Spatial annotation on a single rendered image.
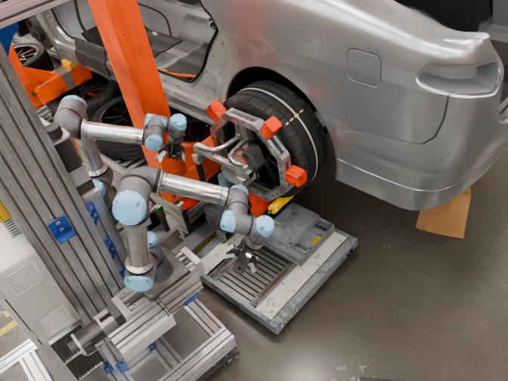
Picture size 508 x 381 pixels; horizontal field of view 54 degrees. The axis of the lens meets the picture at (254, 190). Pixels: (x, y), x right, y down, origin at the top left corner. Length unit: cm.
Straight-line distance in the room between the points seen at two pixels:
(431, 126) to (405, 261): 131
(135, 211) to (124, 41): 100
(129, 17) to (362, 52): 109
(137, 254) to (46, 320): 54
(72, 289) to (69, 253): 20
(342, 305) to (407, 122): 130
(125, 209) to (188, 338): 123
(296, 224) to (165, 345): 110
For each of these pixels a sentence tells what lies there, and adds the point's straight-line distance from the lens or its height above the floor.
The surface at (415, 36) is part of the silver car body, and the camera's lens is 206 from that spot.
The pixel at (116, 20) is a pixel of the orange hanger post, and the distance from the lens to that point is 247.
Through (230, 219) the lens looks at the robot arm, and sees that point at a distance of 182.
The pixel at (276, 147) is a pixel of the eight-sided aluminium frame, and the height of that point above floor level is 99.
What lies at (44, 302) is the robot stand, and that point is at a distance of 225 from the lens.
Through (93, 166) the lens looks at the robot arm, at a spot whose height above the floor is 110.
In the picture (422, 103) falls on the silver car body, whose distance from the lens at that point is 214.
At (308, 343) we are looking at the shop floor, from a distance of 295.
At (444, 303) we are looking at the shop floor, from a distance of 314.
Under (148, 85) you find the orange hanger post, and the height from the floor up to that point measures 133.
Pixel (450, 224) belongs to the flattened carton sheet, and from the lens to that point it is 354.
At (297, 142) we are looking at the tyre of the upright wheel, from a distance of 255.
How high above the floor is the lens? 255
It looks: 42 degrees down
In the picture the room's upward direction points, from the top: 11 degrees counter-clockwise
